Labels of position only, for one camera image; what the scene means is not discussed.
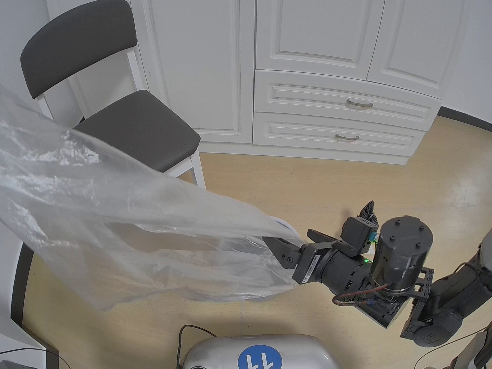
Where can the white chair dark grey seat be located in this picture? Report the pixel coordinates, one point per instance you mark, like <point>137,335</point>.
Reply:
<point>146,125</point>

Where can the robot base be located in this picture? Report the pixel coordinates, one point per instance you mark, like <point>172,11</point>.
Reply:
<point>261,354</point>

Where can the crumpled black plastic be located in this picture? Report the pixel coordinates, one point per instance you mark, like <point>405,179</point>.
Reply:
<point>368,210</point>

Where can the clear plastic bag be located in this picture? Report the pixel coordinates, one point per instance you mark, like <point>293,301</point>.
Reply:
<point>115,206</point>

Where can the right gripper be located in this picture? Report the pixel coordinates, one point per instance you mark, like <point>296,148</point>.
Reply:
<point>311,263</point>

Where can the white wardrobe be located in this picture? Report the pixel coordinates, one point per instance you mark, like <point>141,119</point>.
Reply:
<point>307,33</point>

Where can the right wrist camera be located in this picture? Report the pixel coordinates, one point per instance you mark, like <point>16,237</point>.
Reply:
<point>355,233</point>

